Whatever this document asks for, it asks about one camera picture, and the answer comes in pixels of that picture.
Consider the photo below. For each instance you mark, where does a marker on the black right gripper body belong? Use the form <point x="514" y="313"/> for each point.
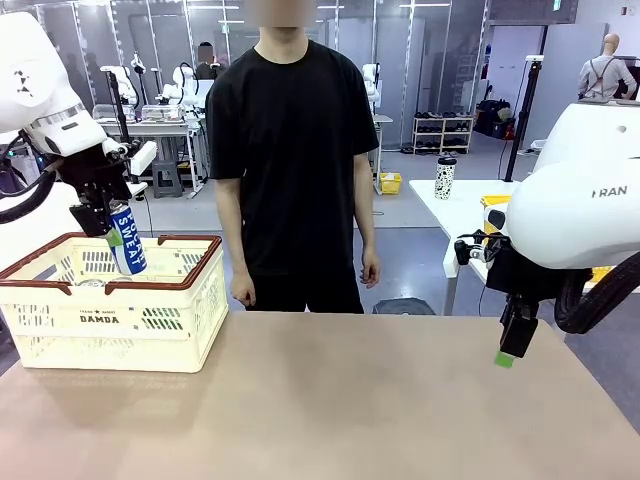
<point x="520" y="275"/>

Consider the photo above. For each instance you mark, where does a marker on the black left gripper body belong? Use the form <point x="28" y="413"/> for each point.
<point x="95" y="175"/>

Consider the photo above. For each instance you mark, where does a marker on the blue Pocari Sweat can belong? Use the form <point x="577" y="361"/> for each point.
<point x="129" y="245"/>

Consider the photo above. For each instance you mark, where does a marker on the person's right forearm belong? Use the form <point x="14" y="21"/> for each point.
<point x="232" y="240"/>

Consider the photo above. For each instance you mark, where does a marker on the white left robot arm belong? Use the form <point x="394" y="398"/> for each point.
<point x="30" y="90"/>

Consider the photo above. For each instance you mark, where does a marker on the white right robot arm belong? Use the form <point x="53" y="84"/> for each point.
<point x="575" y="215"/>

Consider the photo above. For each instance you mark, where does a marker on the person's left forearm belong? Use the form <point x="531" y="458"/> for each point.
<point x="365" y="220"/>

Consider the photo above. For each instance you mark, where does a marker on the yellow plastic shopping basket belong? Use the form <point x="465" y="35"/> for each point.
<point x="495" y="215"/>

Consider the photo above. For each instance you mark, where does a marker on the cream basket with brown rim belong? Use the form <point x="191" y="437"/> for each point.
<point x="125" y="350"/>

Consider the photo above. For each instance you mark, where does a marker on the small yellow basket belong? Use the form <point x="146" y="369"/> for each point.
<point x="391" y="184"/>

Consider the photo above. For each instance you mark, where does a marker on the person's left hand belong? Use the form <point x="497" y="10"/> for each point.
<point x="370" y="267"/>

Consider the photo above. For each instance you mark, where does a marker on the person's right hand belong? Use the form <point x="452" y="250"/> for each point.
<point x="242" y="290"/>

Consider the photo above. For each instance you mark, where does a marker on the black tripod pole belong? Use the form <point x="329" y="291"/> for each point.
<point x="122" y="120"/>

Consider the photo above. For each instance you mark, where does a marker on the silver-topped drink can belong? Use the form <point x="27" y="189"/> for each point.
<point x="91" y="284"/>

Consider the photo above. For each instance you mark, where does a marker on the clear plastic container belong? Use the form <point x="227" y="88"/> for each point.
<point x="117" y="112"/>
<point x="160" y="111"/>

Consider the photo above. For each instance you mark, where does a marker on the grey step stool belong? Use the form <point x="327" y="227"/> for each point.
<point x="167" y="177"/>

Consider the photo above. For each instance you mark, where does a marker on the white workbench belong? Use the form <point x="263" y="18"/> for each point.
<point x="160" y="127"/>

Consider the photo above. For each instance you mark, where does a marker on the white side table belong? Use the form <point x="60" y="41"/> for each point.
<point x="460" y="210"/>

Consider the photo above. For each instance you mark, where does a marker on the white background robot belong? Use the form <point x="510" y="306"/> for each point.
<point x="125" y="82"/>
<point x="371" y="82"/>
<point x="180" y="87"/>

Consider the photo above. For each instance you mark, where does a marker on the black-spotted white tumbler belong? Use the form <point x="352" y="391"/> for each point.
<point x="445" y="177"/>

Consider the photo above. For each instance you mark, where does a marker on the white plastic tub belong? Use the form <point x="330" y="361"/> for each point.
<point x="537" y="145"/>

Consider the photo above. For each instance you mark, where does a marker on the black tripod with white top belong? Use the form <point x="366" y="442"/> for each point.
<point x="522" y="125"/>

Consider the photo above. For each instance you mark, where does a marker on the background person in dark clothes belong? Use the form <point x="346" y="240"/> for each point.
<point x="207" y="62"/>

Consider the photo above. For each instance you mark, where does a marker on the black bags pile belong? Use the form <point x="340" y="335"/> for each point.
<point x="492" y="117"/>

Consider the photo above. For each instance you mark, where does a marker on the white shoe rack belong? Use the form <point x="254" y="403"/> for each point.
<point x="442" y="135"/>

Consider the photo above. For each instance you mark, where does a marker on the white robot workstation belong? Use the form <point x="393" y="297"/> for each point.
<point x="382" y="150"/>

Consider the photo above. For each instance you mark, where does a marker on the person in black t-shirt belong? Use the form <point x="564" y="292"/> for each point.
<point x="290" y="175"/>

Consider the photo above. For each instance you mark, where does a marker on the mannequin with grey shirt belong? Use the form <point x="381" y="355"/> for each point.
<point x="607" y="75"/>

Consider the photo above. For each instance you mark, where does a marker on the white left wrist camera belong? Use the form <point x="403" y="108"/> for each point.
<point x="142" y="157"/>

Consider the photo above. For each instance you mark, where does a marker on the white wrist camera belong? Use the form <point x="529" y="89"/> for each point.
<point x="452" y="257"/>
<point x="142" y="157"/>

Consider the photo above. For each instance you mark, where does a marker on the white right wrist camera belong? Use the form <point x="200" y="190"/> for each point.
<point x="452" y="257"/>

